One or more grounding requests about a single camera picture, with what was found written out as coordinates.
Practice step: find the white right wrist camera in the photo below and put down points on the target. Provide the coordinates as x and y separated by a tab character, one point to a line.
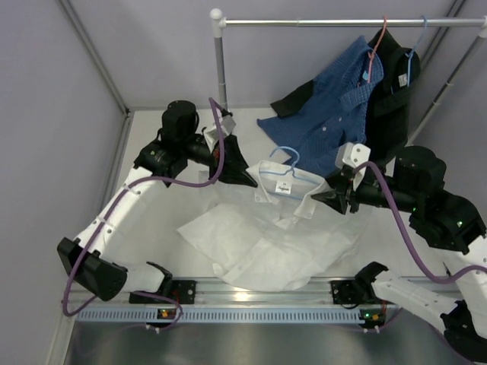
353	156

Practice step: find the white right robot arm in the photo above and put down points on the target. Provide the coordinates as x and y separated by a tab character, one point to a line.
445	236

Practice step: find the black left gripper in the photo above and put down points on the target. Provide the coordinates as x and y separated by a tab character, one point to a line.
237	166

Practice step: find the pink hanger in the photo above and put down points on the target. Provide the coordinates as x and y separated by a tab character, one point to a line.
373	53

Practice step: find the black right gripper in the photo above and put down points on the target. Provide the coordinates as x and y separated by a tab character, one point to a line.
342	194

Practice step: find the silver clothes rack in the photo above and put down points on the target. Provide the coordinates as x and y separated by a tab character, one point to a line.
220	22

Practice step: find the white shirt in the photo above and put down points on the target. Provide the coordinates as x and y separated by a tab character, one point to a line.
259	241

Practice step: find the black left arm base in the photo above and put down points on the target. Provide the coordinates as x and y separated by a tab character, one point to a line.
181	291

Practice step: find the black striped shirt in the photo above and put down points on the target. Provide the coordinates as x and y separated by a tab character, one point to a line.
388	107

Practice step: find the blue hanger right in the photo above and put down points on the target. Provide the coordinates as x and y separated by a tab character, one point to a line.
412	51

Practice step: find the grey slotted cable duct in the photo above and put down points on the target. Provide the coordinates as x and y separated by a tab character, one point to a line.
231	315

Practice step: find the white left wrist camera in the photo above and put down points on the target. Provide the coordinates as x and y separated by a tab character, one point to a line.
211	134

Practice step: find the light blue hanger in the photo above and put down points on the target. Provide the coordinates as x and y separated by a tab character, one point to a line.
289	181

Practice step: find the blue plaid shirt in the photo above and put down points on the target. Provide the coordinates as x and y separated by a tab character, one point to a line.
335	112

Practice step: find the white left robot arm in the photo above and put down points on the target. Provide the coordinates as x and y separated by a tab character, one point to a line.
178	155

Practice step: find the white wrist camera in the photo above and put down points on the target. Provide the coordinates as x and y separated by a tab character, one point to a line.
353	156
211	134

